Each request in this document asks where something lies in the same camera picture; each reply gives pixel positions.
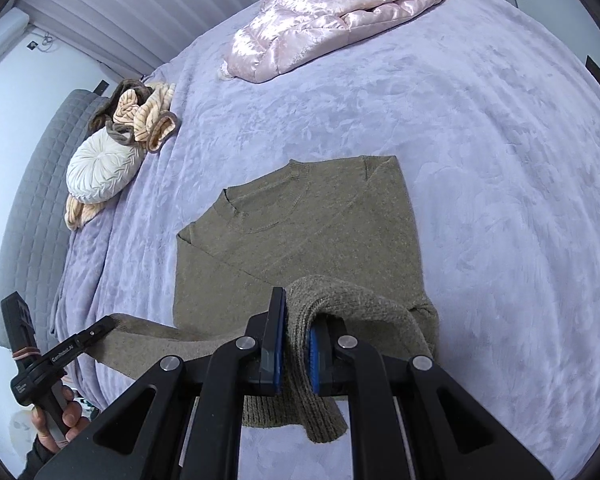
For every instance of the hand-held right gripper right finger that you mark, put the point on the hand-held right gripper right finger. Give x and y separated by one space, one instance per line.
314 360

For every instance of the person's left hand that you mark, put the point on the person's left hand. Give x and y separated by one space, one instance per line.
72 417

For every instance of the beige striped knit throw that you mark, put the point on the beige striped knit throw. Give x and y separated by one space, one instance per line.
145 110

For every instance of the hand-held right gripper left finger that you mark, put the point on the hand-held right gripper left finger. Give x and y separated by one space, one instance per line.
279 350

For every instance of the olive knit sweater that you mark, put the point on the olive knit sweater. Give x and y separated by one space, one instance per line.
305 220

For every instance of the round white pleated cushion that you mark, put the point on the round white pleated cushion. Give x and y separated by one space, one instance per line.
100 165

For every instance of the wall socket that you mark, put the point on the wall socket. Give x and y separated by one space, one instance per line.
35 46

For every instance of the lilac plush blanket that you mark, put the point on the lilac plush blanket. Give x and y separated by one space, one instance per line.
480 210

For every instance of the grey quilted headboard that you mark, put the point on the grey quilted headboard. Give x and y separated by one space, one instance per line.
35 210

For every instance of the pink satin padded jacket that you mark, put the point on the pink satin padded jacket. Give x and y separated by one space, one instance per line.
320 15

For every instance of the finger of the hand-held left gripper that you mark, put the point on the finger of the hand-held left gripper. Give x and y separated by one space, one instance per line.
16 317
97 331

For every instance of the person's left forearm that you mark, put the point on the person's left forearm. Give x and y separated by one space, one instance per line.
40 457

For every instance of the light grey curtains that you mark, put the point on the light grey curtains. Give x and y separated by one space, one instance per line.
130 10

